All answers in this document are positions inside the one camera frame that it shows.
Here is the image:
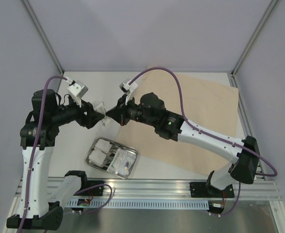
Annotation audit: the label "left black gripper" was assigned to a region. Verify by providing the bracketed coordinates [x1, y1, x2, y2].
[51, 95, 104, 128]

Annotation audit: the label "green white suture packet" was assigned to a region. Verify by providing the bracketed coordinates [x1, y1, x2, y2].
[94, 102, 106, 114]

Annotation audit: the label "clear blister packet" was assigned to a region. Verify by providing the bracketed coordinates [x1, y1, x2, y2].
[120, 153, 136, 176]
[107, 149, 127, 174]

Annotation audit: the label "long steel hemostat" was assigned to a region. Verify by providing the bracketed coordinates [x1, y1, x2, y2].
[109, 145, 121, 154]

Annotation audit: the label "white gauze pad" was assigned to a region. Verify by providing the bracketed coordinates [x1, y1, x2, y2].
[88, 150, 106, 166]
[95, 139, 112, 153]

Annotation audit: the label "stainless steel tray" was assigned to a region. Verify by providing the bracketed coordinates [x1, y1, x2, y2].
[84, 137, 138, 179]

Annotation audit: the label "steel hemostat forceps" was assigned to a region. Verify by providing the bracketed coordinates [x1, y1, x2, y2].
[102, 157, 114, 167]

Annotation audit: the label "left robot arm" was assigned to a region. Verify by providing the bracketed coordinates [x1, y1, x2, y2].
[6, 89, 104, 232]

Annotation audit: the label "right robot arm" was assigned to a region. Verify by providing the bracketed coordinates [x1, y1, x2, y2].
[106, 93, 259, 197]

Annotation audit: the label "beige cloth drape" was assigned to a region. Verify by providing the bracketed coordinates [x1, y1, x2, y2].
[116, 70, 238, 175]

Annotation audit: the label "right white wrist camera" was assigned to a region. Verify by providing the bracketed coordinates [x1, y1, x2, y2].
[119, 79, 138, 105]

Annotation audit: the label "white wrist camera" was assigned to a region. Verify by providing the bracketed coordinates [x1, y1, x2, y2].
[65, 77, 88, 108]
[119, 79, 138, 105]

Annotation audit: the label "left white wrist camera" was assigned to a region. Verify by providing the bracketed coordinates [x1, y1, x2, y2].
[65, 77, 88, 108]

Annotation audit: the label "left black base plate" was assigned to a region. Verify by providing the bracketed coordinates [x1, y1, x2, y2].
[73, 180, 105, 197]

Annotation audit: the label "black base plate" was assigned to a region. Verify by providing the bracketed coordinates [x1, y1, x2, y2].
[189, 182, 235, 199]
[73, 180, 105, 197]

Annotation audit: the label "left aluminium frame post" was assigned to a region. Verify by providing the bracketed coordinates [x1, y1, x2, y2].
[20, 0, 64, 75]

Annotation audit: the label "aluminium frame post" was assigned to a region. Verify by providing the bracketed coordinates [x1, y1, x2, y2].
[231, 0, 281, 77]
[20, 0, 64, 75]

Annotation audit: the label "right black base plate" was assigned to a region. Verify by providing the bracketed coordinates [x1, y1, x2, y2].
[189, 182, 235, 199]

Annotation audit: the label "slotted grey cable duct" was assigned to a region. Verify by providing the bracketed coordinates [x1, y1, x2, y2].
[67, 198, 209, 210]

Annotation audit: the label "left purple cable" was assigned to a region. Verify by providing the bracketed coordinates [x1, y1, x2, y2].
[18, 76, 115, 230]

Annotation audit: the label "purple cable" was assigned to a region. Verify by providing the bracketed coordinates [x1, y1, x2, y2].
[18, 76, 115, 230]
[130, 67, 278, 216]

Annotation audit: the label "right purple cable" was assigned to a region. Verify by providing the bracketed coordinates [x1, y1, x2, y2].
[130, 67, 278, 216]

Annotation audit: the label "aluminium mounting rail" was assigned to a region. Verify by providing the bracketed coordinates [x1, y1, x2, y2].
[16, 177, 283, 202]

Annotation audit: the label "right aluminium frame post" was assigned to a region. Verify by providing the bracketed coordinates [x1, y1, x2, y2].
[231, 0, 281, 77]

